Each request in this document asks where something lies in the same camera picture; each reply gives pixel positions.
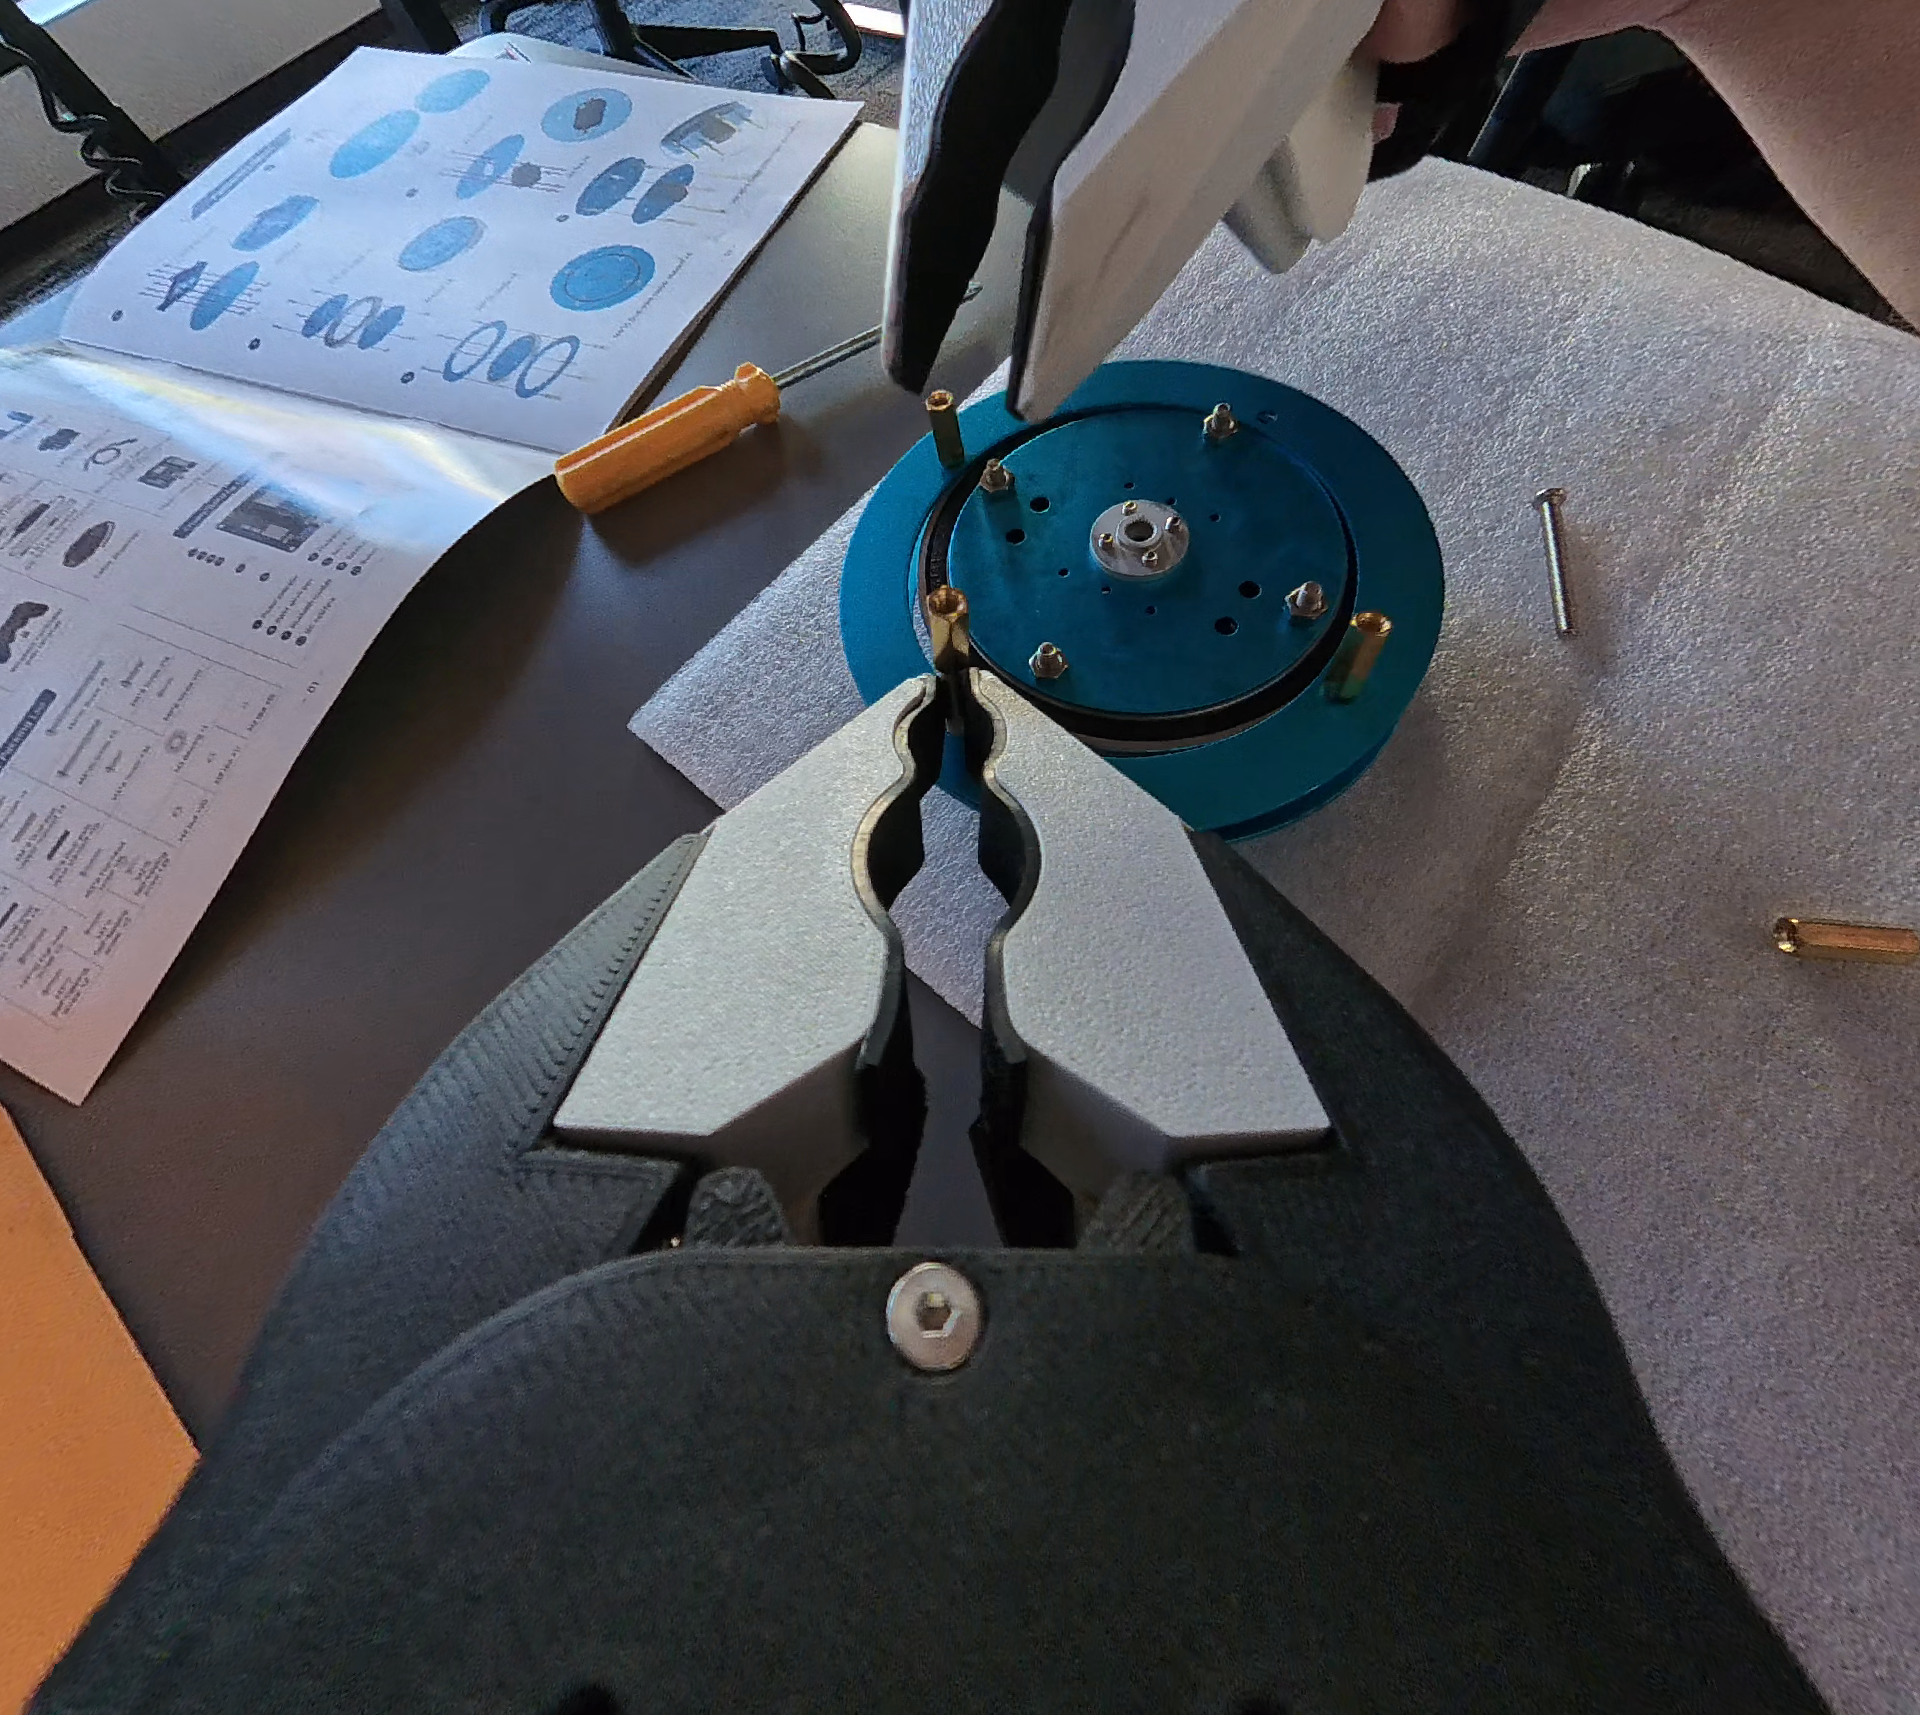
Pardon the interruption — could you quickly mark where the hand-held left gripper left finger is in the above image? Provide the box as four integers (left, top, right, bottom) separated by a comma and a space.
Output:
552, 676, 944, 1196

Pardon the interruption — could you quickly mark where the black coiled cable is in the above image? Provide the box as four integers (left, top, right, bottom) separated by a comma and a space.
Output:
77, 83, 177, 213

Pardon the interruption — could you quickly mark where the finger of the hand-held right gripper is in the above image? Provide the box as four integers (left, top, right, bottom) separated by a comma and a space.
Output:
1006, 0, 1413, 422
889, 0, 1239, 398

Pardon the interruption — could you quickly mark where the orange handled screwdriver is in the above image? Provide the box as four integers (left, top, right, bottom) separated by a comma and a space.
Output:
552, 331, 894, 518

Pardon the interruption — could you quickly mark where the dark grey desk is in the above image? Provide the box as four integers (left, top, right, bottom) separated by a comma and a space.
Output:
0, 37, 1920, 1715

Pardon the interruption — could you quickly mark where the blue disc with bearing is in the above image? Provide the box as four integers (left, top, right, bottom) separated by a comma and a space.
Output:
960, 406, 1358, 752

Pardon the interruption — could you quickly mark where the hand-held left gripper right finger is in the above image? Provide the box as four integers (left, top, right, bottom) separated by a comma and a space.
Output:
953, 672, 1339, 1196

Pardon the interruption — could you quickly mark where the blue round metal base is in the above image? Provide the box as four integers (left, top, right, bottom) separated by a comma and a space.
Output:
840, 359, 1448, 842

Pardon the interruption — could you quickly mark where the printed instruction booklet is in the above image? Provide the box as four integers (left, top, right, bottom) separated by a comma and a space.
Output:
0, 43, 867, 1108

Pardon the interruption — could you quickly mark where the white foam sheet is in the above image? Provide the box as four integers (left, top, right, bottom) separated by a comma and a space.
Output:
630, 157, 1920, 1715

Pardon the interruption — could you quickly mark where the orange cardboard box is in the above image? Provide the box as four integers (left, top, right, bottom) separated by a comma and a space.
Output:
0, 1110, 199, 1688

